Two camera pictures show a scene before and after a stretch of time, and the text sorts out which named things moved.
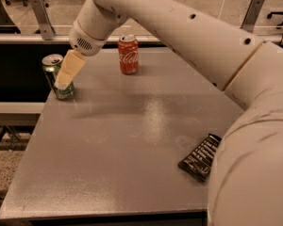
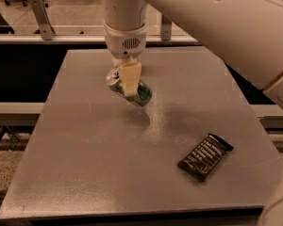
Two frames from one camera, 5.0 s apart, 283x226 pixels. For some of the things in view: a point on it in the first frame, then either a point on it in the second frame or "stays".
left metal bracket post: [47, 29] stays
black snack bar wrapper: [198, 163] stays
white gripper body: [84, 41] -> [123, 43]
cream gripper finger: [73, 64] -> [131, 75]
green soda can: [51, 64] -> [143, 96]
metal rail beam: [64, 39] stays
